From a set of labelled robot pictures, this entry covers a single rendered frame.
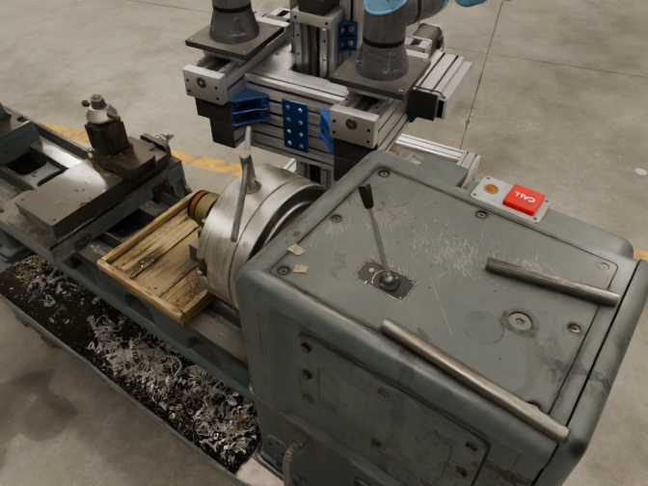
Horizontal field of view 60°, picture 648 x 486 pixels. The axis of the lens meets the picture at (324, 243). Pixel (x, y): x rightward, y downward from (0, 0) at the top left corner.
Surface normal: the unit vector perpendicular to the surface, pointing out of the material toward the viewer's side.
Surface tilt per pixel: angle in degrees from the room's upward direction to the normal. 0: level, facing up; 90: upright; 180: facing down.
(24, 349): 0
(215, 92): 90
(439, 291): 0
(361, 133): 90
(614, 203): 0
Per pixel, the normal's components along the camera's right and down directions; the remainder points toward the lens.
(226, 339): 0.00, -0.71
